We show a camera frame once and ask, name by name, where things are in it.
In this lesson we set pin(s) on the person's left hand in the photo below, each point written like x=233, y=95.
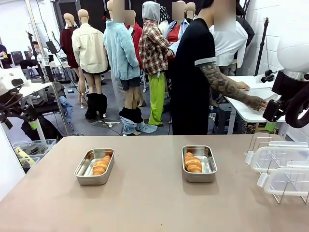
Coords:
x=243, y=86

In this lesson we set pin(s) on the black tablet on stand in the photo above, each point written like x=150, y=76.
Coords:
x=51, y=46

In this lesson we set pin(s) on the seated person in dark shirt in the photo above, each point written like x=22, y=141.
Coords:
x=4, y=54

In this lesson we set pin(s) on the mannequin in plaid shirt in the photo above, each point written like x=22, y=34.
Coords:
x=153, y=48

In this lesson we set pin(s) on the clear plastic clip lid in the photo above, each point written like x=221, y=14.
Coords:
x=285, y=181
x=272, y=157

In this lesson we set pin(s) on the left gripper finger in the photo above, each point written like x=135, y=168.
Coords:
x=33, y=125
x=7, y=123

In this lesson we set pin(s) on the yellow printed item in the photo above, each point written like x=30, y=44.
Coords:
x=23, y=154

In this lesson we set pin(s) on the clear plastic storage bin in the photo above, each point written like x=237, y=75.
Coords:
x=36, y=145

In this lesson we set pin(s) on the black lowered shorts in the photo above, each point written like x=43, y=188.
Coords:
x=130, y=113

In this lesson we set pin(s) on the black bag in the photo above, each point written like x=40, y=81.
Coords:
x=46, y=128

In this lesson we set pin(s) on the large white work table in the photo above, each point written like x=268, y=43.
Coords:
x=241, y=106

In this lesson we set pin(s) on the silver metal pole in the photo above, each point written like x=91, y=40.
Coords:
x=60, y=108

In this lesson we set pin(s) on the distant person in white shirt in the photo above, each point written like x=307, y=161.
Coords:
x=36, y=48

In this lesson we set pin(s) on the blue denim garment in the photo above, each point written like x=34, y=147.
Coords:
x=66, y=108

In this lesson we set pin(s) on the person in black t-shirt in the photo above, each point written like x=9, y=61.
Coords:
x=190, y=72

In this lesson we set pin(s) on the white office desk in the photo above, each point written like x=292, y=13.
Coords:
x=36, y=87

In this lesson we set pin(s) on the mannequin in blue collar shirt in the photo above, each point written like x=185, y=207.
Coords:
x=175, y=31

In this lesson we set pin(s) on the golden croissant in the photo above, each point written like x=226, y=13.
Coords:
x=101, y=165
x=192, y=162

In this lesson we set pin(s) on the mannequin in cream shirt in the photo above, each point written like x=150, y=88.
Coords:
x=88, y=48

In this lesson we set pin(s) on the mannequin in dark red dress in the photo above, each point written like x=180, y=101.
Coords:
x=68, y=43

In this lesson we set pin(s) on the grey plastic stool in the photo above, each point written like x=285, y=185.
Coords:
x=223, y=116

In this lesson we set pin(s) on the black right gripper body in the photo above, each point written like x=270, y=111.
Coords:
x=282, y=84

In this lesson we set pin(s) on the stainless steel rectangular container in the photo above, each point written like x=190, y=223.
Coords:
x=91, y=180
x=199, y=178

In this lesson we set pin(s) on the person's right hand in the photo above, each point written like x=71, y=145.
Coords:
x=256, y=102

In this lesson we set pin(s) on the white floor stand base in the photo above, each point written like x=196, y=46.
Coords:
x=109, y=124

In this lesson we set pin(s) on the light blue jeans heap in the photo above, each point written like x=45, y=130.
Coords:
x=135, y=126

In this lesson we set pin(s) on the mannequin in light blue fleece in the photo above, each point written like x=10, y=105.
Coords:
x=120, y=53

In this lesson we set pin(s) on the black tripod stand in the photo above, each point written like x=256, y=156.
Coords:
x=263, y=41

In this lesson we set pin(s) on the person's tattooed right forearm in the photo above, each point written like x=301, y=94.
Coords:
x=231, y=90

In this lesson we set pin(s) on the mannequin in black white jacket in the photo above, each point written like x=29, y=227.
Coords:
x=248, y=31

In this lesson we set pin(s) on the mannequin in white shirt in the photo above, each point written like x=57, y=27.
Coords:
x=229, y=46

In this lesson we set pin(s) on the mannequin in red jacket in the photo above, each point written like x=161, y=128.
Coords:
x=136, y=33

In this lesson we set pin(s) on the black office chair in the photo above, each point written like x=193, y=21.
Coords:
x=27, y=65

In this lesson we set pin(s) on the black light stand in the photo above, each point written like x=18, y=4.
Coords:
x=49, y=72

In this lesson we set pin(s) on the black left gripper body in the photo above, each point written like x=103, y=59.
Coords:
x=14, y=111

